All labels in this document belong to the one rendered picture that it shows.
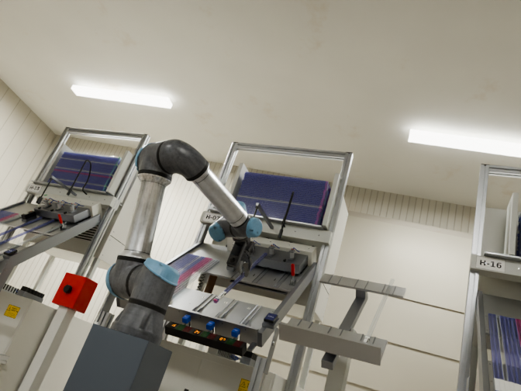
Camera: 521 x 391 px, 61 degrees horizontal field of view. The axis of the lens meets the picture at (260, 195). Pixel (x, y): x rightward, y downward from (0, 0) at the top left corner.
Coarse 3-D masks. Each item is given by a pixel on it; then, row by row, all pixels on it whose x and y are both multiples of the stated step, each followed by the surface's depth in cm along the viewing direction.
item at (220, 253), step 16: (208, 256) 237; (224, 256) 237; (208, 272) 218; (224, 272) 218; (256, 272) 219; (272, 272) 219; (288, 272) 219; (304, 272) 220; (272, 288) 205; (288, 288) 204
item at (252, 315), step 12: (180, 300) 191; (192, 300) 191; (204, 300) 191; (228, 300) 192; (204, 312) 182; (216, 312) 182; (228, 312) 182; (240, 312) 182; (252, 312) 183; (264, 312) 183; (252, 324) 174
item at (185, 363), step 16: (176, 352) 205; (192, 352) 203; (176, 368) 202; (192, 368) 200; (208, 368) 198; (224, 368) 196; (240, 368) 194; (160, 384) 200; (176, 384) 198; (192, 384) 196; (208, 384) 194; (224, 384) 192; (240, 384) 190; (272, 384) 187
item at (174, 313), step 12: (120, 300) 193; (168, 312) 183; (180, 312) 180; (192, 312) 178; (192, 324) 179; (204, 324) 176; (216, 324) 174; (228, 324) 172; (240, 324) 170; (228, 336) 173; (240, 336) 170; (252, 336) 168
